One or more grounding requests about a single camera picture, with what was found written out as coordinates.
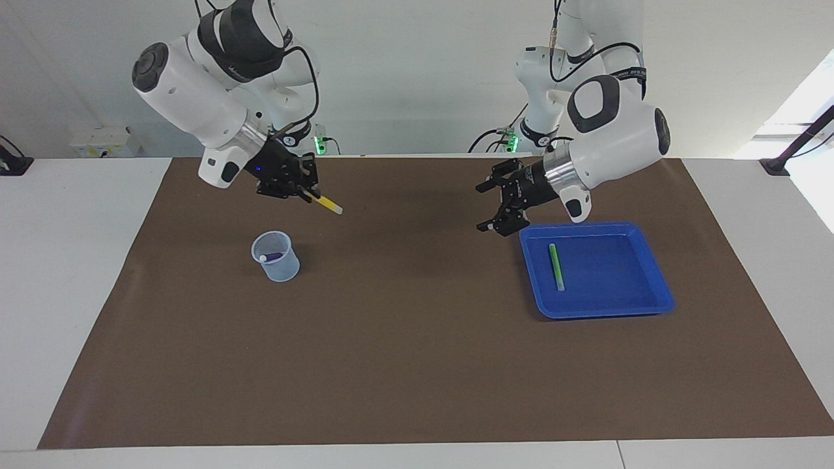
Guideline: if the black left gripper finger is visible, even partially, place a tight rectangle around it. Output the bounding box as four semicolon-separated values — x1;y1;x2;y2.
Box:
476;194;530;237
475;160;523;195

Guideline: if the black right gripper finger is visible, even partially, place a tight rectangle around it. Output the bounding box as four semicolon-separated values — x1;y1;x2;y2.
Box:
295;154;321;204
256;181;302;200

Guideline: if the yellow pen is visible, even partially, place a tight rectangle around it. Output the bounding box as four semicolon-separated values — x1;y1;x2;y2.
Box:
309;191;343;216

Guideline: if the green pen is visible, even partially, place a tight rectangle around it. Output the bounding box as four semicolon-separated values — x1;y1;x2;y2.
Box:
549;243;566;292

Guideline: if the clear plastic cup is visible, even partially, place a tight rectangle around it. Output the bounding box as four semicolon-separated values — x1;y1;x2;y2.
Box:
251;230;301;283

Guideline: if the blue plastic tray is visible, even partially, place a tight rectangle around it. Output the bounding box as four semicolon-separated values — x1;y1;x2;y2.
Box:
519;221;675;320

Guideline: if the brown table mat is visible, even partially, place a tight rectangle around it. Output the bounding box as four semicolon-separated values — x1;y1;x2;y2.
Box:
37;155;834;450

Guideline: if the white power strip box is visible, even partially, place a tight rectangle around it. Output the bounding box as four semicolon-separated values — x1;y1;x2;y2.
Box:
68;126;141;158

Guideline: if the black clamp stand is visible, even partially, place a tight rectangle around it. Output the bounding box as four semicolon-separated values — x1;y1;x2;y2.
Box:
759;104;834;177

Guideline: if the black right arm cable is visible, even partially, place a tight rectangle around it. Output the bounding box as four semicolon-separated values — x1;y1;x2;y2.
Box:
267;44;321;141

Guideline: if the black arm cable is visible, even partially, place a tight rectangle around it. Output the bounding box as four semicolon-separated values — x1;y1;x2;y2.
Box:
267;44;321;141
549;0;642;84

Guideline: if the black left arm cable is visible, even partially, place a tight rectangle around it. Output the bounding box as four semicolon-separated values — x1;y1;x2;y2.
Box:
549;0;642;84

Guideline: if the black table mount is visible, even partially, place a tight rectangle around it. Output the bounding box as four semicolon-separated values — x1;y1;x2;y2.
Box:
0;135;35;177

